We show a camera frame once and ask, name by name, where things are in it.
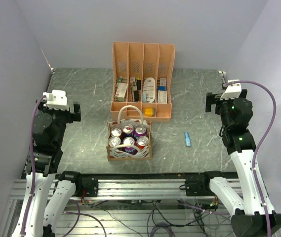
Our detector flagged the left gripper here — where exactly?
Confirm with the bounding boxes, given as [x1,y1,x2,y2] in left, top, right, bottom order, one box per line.
[36,97,80,146]

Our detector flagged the black and yellow can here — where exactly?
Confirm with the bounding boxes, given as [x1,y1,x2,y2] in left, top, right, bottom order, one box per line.
[108,136,121,148]

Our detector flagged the Red Bull can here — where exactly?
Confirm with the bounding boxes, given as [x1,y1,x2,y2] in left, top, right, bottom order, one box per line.
[122,124,134,137]

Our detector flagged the purple Fanta can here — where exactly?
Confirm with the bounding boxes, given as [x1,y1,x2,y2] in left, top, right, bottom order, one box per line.
[122,137,137,155]
[134,125,147,140]

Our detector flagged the red cola can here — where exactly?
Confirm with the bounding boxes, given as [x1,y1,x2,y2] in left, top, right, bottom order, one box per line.
[136,136,149,150]

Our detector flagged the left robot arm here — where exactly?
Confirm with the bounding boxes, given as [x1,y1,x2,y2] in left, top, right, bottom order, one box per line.
[12,90,99,237]

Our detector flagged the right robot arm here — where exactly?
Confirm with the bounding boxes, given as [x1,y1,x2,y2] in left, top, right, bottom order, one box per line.
[200,93,281,237]

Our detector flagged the small blue tube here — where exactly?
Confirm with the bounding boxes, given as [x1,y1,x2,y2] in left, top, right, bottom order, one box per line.
[184,132,192,147]

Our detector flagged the red and white box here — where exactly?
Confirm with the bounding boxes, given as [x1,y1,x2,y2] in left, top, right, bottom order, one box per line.
[115,82,128,102]

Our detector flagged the yellow tape measure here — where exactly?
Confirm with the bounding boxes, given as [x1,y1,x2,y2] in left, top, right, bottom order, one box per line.
[145,108,155,117]

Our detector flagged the white oval pack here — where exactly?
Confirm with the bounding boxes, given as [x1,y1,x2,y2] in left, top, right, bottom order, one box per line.
[142,78,156,103]

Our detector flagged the black items in organizer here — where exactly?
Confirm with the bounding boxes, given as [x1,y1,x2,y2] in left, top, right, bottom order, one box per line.
[130,77,142,102]

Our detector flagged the peach plastic file organizer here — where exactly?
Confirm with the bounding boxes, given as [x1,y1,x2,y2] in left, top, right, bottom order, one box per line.
[110,42,175,122]

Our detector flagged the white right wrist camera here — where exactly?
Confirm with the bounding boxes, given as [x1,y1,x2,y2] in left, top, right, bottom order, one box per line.
[220,80,242,100]

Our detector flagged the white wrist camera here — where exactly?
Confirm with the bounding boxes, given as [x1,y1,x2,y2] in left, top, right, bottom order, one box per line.
[42,90,69,111]
[220,80,242,100]

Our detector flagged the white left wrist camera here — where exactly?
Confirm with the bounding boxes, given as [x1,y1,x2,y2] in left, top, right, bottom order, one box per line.
[42,90,69,111]

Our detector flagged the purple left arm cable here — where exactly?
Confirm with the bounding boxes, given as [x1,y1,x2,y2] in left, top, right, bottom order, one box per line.
[19,95,81,237]

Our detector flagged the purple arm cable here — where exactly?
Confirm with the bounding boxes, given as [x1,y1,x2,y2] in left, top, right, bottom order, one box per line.
[19,95,81,237]
[199,80,277,237]

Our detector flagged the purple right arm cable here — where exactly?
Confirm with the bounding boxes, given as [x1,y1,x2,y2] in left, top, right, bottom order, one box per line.
[199,80,277,237]

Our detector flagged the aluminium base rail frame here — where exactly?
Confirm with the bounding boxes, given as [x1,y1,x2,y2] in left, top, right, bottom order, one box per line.
[0,172,279,237]

